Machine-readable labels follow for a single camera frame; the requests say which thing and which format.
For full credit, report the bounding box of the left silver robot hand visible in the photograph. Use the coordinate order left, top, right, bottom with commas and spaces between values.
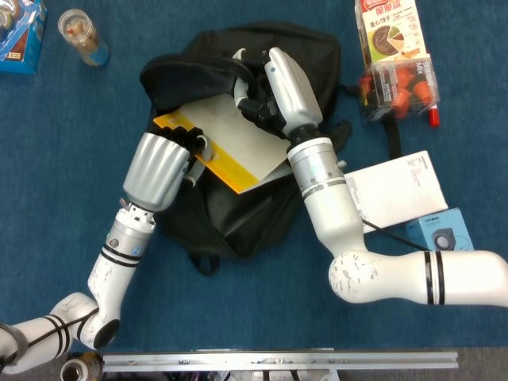
121, 125, 215, 212

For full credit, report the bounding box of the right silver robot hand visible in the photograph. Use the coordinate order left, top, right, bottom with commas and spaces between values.
232, 46, 325, 139

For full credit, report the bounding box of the yellow and white book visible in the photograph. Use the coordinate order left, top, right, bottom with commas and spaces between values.
152, 94, 293, 195

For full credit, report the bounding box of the black backpack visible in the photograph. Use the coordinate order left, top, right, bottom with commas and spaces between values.
139, 21, 404, 277

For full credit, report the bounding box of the clear box with orange cups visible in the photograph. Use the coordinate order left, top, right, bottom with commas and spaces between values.
358, 57, 441, 123

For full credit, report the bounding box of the white red cake mix box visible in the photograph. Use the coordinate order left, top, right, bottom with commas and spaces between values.
354, 0, 429, 67

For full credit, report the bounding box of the white flat box green edge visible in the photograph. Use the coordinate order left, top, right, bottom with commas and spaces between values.
343, 149, 449, 235

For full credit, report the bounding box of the clear tube with blue base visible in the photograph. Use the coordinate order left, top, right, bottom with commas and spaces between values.
57, 9, 111, 67

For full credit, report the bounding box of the blue snack box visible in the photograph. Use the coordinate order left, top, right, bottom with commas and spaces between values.
0, 0, 48, 75

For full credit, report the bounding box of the light blue speaker box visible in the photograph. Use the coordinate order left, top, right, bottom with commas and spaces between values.
405, 207, 475, 252

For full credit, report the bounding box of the tape roll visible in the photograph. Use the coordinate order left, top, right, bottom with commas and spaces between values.
60, 352, 105, 381

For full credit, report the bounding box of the black cable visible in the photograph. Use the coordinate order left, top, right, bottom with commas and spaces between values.
360, 217, 429, 251

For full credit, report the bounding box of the aluminium rail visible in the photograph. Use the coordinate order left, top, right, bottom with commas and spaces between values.
102, 351, 460, 373

